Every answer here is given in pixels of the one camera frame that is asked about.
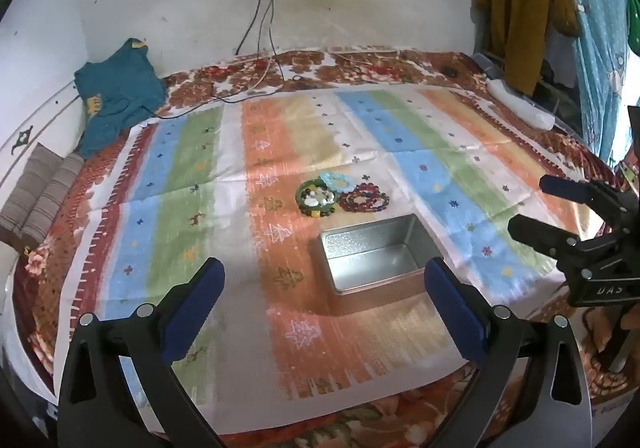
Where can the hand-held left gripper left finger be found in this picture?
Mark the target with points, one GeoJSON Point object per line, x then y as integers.
{"type": "Point", "coordinates": [192, 308]}

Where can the striped brown cushion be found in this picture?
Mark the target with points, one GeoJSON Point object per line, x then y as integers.
{"type": "Point", "coordinates": [35, 198]}

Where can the blue printed cloth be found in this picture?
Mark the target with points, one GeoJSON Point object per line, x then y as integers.
{"type": "Point", "coordinates": [600, 38]}

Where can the teal shirt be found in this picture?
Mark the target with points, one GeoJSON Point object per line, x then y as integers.
{"type": "Point", "coordinates": [115, 93]}

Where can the green cloth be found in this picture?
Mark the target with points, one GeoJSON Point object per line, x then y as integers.
{"type": "Point", "coordinates": [635, 18]}

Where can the striped pastel mat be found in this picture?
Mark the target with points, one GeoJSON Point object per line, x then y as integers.
{"type": "Point", "coordinates": [175, 178]}

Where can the white rolled cloth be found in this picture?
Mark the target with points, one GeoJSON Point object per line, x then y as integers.
{"type": "Point", "coordinates": [520, 106]}

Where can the silver metal tin box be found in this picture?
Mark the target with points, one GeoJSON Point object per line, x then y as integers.
{"type": "Point", "coordinates": [380, 268]}

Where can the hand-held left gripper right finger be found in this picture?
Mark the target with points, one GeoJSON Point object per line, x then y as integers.
{"type": "Point", "coordinates": [455, 308]}

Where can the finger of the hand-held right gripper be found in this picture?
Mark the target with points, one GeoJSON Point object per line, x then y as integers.
{"type": "Point", "coordinates": [560, 185]}
{"type": "Point", "coordinates": [540, 233]}

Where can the green jade bangle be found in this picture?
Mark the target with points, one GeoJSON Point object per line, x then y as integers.
{"type": "Point", "coordinates": [298, 195]}

